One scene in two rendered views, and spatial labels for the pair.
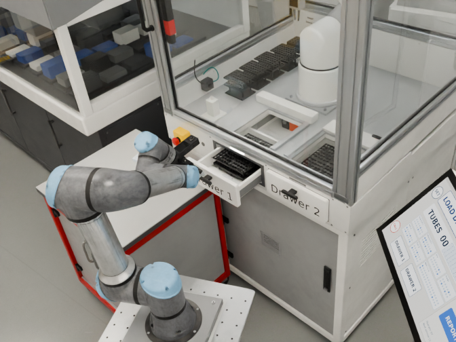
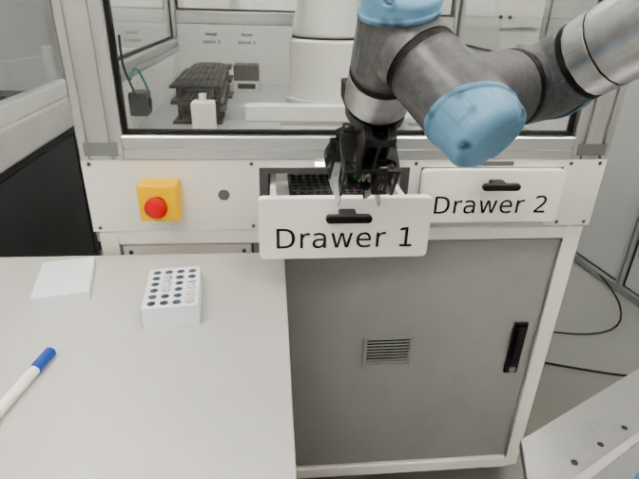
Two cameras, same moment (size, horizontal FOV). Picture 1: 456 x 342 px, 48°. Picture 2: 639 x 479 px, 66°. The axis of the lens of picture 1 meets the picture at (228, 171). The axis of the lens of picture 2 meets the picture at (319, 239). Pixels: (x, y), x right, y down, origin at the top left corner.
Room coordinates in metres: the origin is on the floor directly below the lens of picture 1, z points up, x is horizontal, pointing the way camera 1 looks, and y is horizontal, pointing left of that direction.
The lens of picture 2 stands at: (1.19, 0.72, 1.22)
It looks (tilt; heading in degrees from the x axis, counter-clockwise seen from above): 26 degrees down; 305
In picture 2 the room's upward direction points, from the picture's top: 2 degrees clockwise
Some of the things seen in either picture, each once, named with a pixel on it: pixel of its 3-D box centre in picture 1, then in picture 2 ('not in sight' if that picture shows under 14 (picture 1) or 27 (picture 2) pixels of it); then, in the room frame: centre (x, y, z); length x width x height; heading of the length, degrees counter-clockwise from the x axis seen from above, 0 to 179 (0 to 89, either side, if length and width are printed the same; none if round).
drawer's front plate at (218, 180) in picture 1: (212, 181); (344, 226); (1.60, 0.07, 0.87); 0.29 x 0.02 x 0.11; 41
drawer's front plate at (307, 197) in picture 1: (296, 195); (490, 195); (1.45, -0.25, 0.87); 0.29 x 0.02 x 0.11; 41
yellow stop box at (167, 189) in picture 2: (181, 137); (160, 200); (1.93, 0.19, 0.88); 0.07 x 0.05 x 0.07; 41
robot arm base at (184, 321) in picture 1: (170, 311); not in sight; (1.02, 0.24, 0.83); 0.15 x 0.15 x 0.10
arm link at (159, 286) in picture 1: (161, 288); not in sight; (1.03, 0.25, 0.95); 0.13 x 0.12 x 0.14; 70
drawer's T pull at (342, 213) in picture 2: (206, 178); (348, 216); (1.58, 0.09, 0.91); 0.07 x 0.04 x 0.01; 41
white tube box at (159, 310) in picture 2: not in sight; (173, 296); (1.77, 0.30, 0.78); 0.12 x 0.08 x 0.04; 137
